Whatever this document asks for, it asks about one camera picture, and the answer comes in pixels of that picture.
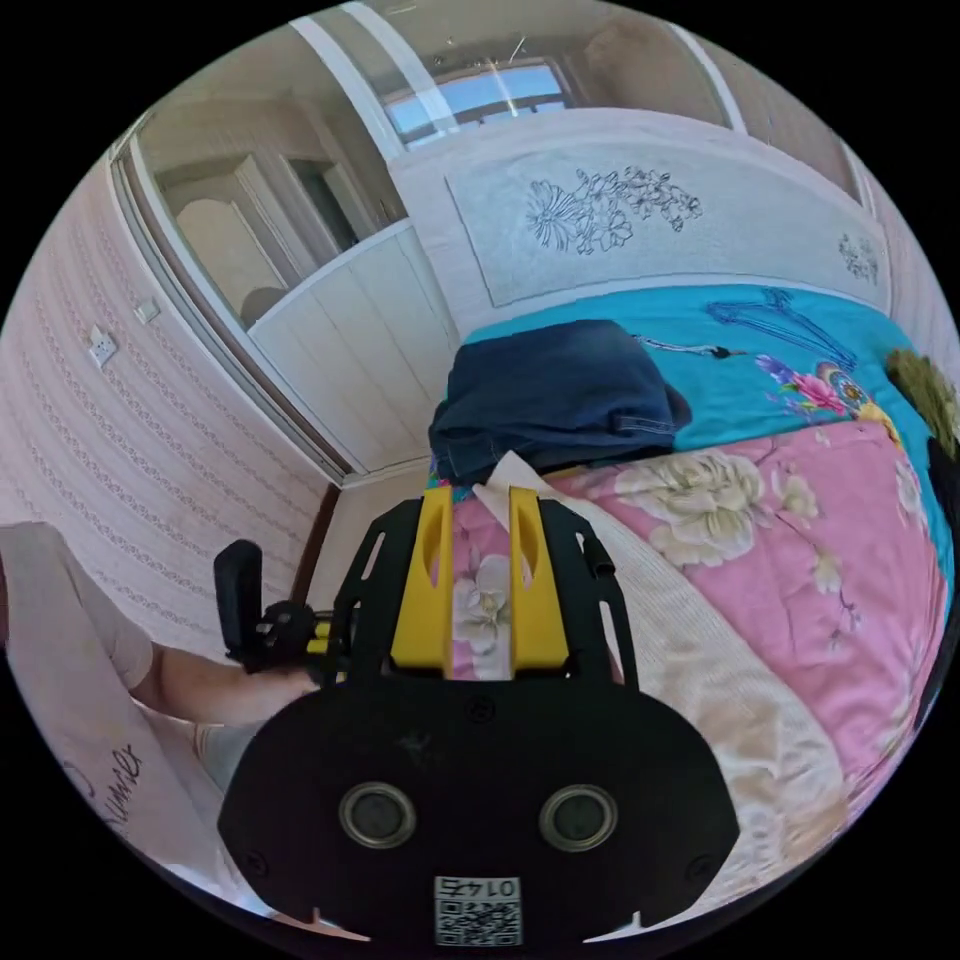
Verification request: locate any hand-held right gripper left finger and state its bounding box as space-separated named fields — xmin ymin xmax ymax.
xmin=389 ymin=486 xmax=456 ymax=670

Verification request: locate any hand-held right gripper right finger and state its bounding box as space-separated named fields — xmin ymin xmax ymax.
xmin=509 ymin=485 xmax=577 ymax=673

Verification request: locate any person's left forearm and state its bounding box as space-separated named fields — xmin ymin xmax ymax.
xmin=131 ymin=643 xmax=273 ymax=730

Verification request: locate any person's left hand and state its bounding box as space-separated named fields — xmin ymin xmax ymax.
xmin=251 ymin=667 xmax=322 ymax=706

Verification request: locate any pile of clothes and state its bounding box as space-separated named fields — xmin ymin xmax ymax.
xmin=428 ymin=319 xmax=693 ymax=487

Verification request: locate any person's body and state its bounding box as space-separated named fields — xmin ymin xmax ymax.
xmin=0 ymin=520 xmax=273 ymax=918

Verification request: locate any bed with floral quilt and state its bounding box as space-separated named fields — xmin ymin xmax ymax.
xmin=428 ymin=283 xmax=960 ymax=909

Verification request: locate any blue clothes hanger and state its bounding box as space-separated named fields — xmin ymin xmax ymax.
xmin=707 ymin=287 xmax=858 ymax=370

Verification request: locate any green and black clothes pile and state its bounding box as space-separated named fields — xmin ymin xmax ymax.
xmin=884 ymin=347 xmax=960 ymax=530

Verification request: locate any window with dark frame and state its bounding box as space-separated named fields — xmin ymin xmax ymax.
xmin=380 ymin=53 xmax=583 ymax=148

